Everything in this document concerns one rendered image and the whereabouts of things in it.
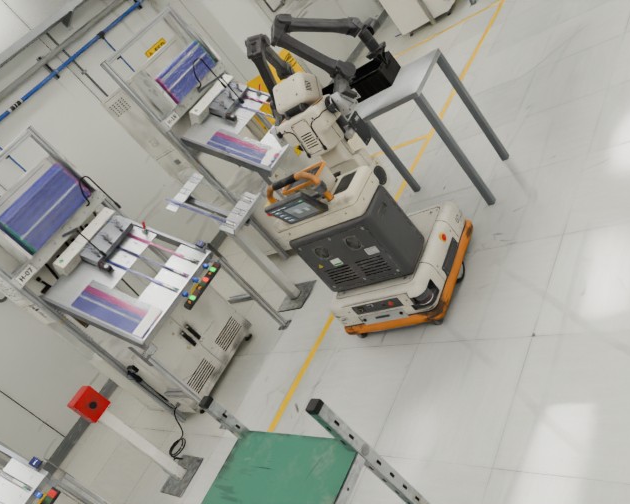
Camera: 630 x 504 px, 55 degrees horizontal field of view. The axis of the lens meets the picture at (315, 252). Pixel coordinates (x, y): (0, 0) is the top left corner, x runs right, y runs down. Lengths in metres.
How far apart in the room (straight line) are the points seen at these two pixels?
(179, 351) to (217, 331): 0.30
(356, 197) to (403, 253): 0.37
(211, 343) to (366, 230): 1.62
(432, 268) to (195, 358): 1.71
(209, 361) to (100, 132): 2.64
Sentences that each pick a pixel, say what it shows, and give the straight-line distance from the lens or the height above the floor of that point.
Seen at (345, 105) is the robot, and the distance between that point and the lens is 2.91.
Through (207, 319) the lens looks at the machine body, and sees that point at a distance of 4.02.
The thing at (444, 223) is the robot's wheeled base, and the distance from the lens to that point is 3.16.
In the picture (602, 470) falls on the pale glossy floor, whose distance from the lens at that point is 2.24.
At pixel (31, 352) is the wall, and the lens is 5.29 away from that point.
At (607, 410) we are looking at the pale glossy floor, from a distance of 2.35.
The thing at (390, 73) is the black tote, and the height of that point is 0.94.
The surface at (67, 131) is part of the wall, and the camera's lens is 5.73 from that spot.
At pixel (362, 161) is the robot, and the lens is 3.08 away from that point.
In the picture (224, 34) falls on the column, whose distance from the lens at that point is 6.36.
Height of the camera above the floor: 1.80
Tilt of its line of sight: 24 degrees down
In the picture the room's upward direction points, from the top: 42 degrees counter-clockwise
